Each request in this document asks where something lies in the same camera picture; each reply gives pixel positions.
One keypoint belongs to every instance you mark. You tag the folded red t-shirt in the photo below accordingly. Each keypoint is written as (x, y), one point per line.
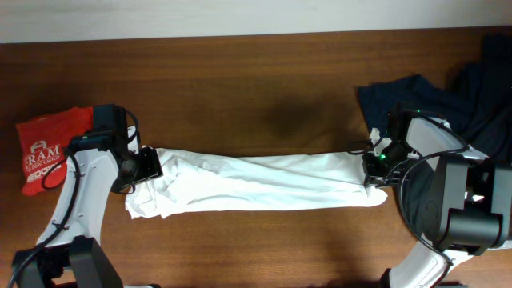
(42, 140)

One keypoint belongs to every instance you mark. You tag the black garment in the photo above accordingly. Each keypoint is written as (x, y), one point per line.
(486, 87)

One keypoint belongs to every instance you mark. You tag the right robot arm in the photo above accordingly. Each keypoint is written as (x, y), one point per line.
(454, 199)

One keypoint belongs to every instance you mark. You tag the white t-shirt with graphic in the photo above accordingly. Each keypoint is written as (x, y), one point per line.
(194, 182)

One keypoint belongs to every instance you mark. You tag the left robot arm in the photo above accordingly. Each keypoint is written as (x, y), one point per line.
(106, 159)

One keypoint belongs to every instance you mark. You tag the dark navy garment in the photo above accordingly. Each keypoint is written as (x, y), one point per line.
(412, 112)

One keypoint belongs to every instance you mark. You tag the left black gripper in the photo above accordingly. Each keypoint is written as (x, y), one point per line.
(152, 166)

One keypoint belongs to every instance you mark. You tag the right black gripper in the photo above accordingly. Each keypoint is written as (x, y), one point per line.
(374, 175)

